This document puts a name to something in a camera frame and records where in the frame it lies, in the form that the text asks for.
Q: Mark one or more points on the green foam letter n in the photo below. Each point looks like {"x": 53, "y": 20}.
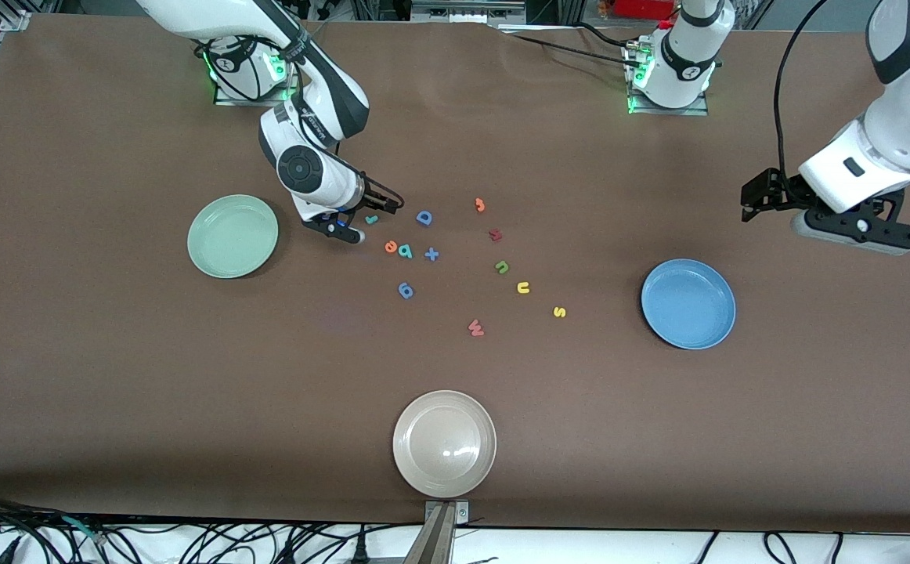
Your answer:
{"x": 501, "y": 263}

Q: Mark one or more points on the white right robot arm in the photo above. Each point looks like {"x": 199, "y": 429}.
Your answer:
{"x": 298, "y": 167}

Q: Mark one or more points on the blue foam letter D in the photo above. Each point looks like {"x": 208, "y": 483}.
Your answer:
{"x": 419, "y": 218}

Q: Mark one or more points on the blue foam letter g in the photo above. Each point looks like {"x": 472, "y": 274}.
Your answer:
{"x": 409, "y": 295}

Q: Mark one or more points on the pale green plate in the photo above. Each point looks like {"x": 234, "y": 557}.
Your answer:
{"x": 224, "y": 247}

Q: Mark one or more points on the blue plate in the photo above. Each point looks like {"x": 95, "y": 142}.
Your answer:
{"x": 690, "y": 309}

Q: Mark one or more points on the pink foam letter w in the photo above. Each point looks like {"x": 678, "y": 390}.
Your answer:
{"x": 476, "y": 330}

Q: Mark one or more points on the grey metal equipment rack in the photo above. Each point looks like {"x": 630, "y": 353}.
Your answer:
{"x": 463, "y": 12}

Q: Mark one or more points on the red box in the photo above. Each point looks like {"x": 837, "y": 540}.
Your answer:
{"x": 643, "y": 8}

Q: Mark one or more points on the beige plate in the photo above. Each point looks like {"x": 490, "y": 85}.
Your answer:
{"x": 443, "y": 446}

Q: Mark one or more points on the black power plug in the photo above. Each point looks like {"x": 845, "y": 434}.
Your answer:
{"x": 360, "y": 552}

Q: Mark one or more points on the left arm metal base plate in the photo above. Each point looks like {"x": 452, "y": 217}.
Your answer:
{"x": 698, "y": 110}

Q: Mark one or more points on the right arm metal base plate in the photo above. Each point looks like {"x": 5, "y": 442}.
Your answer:
{"x": 224, "y": 100}

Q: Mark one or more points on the aluminium camera post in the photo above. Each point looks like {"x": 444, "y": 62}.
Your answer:
{"x": 438, "y": 540}

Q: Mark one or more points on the aluminium frame corner bracket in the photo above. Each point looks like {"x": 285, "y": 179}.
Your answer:
{"x": 16, "y": 19}

